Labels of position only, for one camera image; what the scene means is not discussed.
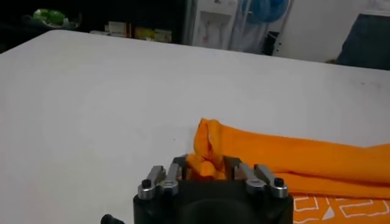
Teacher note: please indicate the black shelving unit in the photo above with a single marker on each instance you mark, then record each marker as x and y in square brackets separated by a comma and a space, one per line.
[122, 9]

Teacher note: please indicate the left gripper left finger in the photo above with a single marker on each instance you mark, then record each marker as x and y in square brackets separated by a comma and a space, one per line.
[158, 182]

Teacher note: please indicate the person in white shirt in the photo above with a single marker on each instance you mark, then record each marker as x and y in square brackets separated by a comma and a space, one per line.
[365, 42]

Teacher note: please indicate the white red medicine box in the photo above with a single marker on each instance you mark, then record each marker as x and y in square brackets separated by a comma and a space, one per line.
[117, 29]

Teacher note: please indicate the yellow green box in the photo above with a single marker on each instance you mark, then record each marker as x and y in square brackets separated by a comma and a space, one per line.
[144, 33]

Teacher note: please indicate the yellow white box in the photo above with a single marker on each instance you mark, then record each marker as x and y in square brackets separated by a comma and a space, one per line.
[163, 36]

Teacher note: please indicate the flat white box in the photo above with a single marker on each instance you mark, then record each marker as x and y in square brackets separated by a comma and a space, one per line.
[97, 32]

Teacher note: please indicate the glass bowl with green packets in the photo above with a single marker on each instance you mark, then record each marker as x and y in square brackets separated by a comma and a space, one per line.
[50, 16]

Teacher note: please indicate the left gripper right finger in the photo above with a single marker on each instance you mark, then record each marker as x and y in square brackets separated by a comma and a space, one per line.
[256, 179]

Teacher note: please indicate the white water dispenser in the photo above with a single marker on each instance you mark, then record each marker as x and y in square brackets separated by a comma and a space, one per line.
[213, 27]

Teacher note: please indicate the orange t-shirt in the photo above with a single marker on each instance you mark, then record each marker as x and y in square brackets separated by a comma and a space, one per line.
[289, 158]

